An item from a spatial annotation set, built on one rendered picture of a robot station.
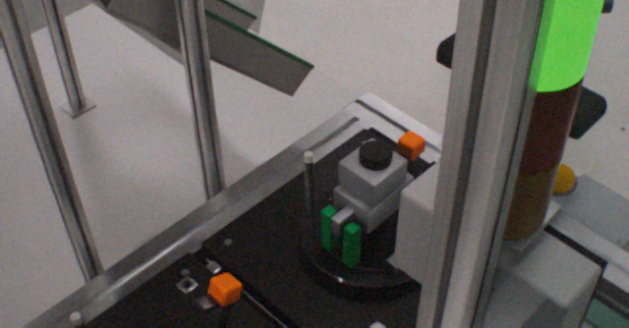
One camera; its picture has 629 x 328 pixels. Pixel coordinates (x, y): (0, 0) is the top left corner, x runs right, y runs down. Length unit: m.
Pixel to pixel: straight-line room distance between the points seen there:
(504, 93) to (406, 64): 0.86
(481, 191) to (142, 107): 0.82
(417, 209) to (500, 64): 0.16
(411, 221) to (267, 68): 0.43
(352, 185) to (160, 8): 0.25
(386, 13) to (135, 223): 0.56
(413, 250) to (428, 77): 0.70
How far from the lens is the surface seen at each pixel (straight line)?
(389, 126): 0.92
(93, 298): 0.79
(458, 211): 0.39
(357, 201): 0.70
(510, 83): 0.32
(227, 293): 0.62
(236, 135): 1.06
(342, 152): 0.87
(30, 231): 1.00
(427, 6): 1.32
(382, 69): 1.17
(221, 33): 0.81
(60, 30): 1.08
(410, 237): 0.48
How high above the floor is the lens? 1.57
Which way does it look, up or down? 44 degrees down
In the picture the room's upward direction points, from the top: 1 degrees counter-clockwise
